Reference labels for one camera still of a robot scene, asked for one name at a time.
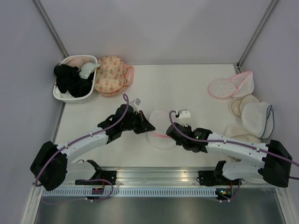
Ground pink rimmed mesh laundry bag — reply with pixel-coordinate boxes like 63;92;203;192
148;111;176;150

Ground black bras in basket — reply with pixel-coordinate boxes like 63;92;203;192
54;64;94;98

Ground aluminium corner post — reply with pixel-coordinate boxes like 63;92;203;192
32;0;69;57
234;0;280;74

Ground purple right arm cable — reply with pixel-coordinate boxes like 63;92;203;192
168;110;299;203

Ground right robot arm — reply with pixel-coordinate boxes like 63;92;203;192
166;123;292;188

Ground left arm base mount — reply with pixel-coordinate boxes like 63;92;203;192
75;160;117;186

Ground pink mesh laundry bag open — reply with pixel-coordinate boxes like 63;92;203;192
230;71;254;98

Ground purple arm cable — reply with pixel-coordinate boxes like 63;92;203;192
34;93;129;206
168;110;299;203

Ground pink mesh laundry bag flat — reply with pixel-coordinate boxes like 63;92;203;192
207;79;237;99

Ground right aluminium corner post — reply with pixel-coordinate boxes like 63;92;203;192
234;0;280;74

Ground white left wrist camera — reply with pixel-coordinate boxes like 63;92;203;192
129;98;141;112

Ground white bra in basket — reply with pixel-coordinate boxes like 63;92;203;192
79;62;100;79

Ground beige bra cup upper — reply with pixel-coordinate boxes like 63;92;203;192
231;94;260;118

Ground aluminium front rail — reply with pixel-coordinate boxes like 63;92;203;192
32;166;288;187

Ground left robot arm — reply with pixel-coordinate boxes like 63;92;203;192
30;104;155;191

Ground left aluminium corner post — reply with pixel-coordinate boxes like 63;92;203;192
32;0;69;57

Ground white slotted cable duct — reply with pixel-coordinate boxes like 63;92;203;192
42;187;217;197

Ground floral peach bra case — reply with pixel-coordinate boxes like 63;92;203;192
94;56;135;97

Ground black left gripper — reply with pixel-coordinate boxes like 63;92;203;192
121;110;155;134

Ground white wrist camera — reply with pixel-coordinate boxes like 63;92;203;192
129;98;141;112
175;109;191;126

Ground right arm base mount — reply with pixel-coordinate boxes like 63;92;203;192
197;161;239;187

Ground white plastic laundry basket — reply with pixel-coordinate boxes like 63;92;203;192
53;55;98;104

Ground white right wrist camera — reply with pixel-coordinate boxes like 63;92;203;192
175;109;191;126

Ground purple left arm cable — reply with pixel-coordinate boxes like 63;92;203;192
34;93;129;206

